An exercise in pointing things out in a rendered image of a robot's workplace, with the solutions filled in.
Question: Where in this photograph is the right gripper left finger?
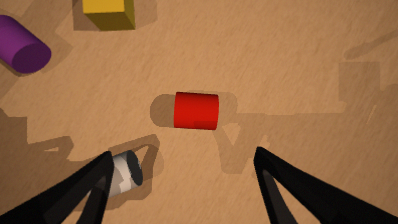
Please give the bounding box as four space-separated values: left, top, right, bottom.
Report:
0 151 114 224

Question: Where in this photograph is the yellow block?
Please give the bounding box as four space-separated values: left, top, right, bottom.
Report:
83 0 135 31

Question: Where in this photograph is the red cylinder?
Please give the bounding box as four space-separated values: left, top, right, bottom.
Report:
174 92 219 130

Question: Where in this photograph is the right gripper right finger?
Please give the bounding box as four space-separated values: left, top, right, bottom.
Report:
253 146 398 224

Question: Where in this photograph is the white cylinder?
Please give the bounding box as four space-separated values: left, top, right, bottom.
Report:
108 150 143 198

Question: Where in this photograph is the purple cylinder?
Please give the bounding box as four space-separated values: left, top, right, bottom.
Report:
0 15 52 74

